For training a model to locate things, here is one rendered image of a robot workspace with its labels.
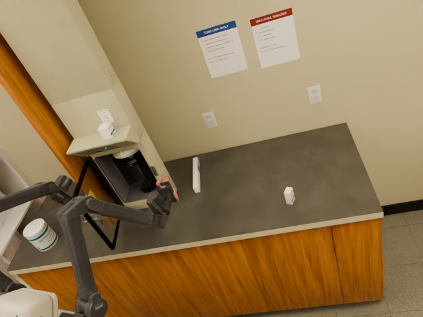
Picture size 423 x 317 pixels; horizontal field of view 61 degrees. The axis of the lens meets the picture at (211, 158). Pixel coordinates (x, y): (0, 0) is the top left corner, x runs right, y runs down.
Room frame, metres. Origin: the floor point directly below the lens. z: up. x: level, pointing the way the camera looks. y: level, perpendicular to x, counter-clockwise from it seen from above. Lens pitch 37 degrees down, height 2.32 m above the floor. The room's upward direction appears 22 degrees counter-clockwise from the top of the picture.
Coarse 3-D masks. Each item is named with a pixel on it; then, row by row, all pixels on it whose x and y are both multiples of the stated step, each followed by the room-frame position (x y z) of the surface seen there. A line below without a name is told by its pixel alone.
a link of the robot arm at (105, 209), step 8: (88, 200) 1.06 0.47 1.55; (96, 200) 1.08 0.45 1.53; (88, 208) 1.05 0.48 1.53; (96, 208) 1.06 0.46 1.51; (104, 208) 1.10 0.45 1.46; (112, 208) 1.11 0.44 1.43; (120, 208) 1.13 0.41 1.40; (128, 208) 1.15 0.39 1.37; (112, 216) 1.10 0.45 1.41; (120, 216) 1.11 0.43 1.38; (128, 216) 1.13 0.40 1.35; (136, 216) 1.14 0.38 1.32; (144, 216) 1.16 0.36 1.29; (152, 216) 1.17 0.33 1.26; (160, 216) 1.19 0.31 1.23; (144, 224) 1.14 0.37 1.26; (152, 224) 1.15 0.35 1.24
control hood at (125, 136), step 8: (120, 128) 1.56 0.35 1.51; (128, 128) 1.53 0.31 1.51; (88, 136) 1.61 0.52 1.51; (96, 136) 1.58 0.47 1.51; (120, 136) 1.49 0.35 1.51; (128, 136) 1.48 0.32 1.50; (136, 136) 1.54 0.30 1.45; (72, 144) 1.60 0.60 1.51; (80, 144) 1.57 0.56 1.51; (88, 144) 1.54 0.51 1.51; (96, 144) 1.51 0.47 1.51; (104, 144) 1.48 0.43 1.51; (112, 144) 1.48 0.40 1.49; (120, 144) 1.50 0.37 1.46; (128, 144) 1.53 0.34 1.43; (72, 152) 1.53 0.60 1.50; (80, 152) 1.54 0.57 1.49
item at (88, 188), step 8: (88, 168) 1.59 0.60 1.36; (80, 176) 1.49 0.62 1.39; (88, 176) 1.55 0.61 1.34; (96, 176) 1.61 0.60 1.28; (88, 184) 1.50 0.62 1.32; (96, 184) 1.56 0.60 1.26; (80, 192) 1.41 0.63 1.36; (88, 192) 1.46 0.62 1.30; (96, 192) 1.52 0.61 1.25; (104, 192) 1.58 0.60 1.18; (104, 200) 1.54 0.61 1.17; (112, 200) 1.60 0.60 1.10; (104, 216) 1.45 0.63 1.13; (96, 224) 1.36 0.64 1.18; (104, 224) 1.41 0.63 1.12; (112, 224) 1.47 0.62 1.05; (104, 232) 1.37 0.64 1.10; (112, 232) 1.42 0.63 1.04; (104, 240) 1.34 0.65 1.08; (112, 240) 1.38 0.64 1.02
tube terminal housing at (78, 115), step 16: (96, 96) 1.59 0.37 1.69; (112, 96) 1.57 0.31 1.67; (64, 112) 1.64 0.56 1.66; (80, 112) 1.62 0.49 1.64; (112, 112) 1.58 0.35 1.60; (128, 112) 1.59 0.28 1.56; (80, 128) 1.63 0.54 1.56; (96, 128) 1.61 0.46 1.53; (144, 128) 1.66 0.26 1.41; (144, 144) 1.58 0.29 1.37; (160, 160) 1.65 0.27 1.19; (160, 176) 1.56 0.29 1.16
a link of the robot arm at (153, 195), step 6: (150, 192) 1.29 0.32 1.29; (156, 192) 1.26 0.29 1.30; (150, 198) 1.25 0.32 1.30; (156, 198) 1.24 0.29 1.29; (162, 198) 1.26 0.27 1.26; (150, 204) 1.23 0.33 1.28; (156, 204) 1.23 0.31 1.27; (162, 204) 1.24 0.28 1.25; (156, 210) 1.22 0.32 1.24; (162, 216) 1.19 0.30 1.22; (162, 222) 1.17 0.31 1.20
